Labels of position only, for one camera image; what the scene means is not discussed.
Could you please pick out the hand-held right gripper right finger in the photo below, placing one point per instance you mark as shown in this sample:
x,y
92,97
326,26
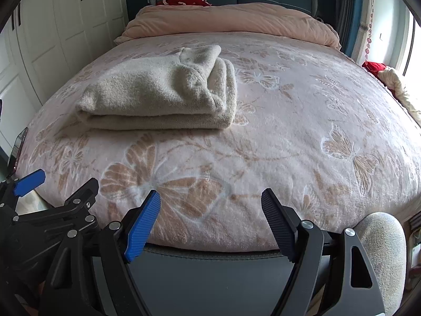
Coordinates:
x,y
276,220

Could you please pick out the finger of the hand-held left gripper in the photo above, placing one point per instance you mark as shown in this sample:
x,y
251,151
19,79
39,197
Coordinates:
x,y
84,197
31,182

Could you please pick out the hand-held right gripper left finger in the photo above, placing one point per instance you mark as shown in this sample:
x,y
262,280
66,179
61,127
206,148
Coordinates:
x,y
143,227

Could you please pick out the cream knit sweater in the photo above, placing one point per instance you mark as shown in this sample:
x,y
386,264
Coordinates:
x,y
148,89

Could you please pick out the dark flat phone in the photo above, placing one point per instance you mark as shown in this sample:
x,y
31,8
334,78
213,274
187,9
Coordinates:
x,y
18,148

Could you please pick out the pink butterfly blanket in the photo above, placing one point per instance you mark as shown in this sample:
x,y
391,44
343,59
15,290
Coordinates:
x,y
263,138

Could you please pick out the white wardrobe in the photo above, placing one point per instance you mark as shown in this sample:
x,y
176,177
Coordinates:
x,y
65,23

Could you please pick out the red cloth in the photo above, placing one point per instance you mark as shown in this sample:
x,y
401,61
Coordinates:
x,y
375,68

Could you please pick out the cream cloth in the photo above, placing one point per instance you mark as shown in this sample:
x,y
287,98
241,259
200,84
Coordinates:
x,y
401,89

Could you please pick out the pink duvet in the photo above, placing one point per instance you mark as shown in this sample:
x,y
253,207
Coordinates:
x,y
230,19

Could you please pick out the grey curtain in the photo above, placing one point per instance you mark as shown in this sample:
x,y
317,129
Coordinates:
x,y
350,13

